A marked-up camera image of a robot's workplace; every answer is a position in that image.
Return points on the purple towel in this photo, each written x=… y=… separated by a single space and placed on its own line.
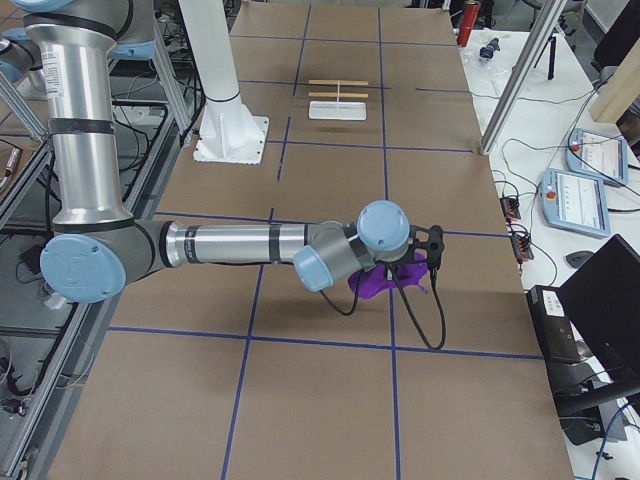
x=368 y=284

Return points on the black monitor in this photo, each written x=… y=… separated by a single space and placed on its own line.
x=601 y=299

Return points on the teach pendant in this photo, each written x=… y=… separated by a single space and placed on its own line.
x=598 y=155
x=575 y=202

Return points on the wooden rack bar lower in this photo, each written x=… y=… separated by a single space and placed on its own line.
x=338 y=96

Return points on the white towel rack base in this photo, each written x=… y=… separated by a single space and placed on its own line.
x=337 y=110

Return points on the black computer mouse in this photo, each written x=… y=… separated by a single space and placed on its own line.
x=578 y=258

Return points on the teach pendant far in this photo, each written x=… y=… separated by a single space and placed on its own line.
x=598 y=155

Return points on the teach pendant near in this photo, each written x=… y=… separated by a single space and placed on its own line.
x=575 y=202

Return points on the red bottle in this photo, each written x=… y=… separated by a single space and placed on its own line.
x=467 y=21

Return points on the aluminium frame post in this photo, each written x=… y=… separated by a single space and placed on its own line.
x=533 y=47

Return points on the black tripod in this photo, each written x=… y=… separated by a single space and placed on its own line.
x=549 y=47

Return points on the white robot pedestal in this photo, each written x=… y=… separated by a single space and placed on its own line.
x=228 y=132

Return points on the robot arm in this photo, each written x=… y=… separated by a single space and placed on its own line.
x=98 y=247

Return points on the folded blue umbrella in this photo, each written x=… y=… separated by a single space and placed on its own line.
x=488 y=51

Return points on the black computer box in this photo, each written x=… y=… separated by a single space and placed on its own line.
x=553 y=329

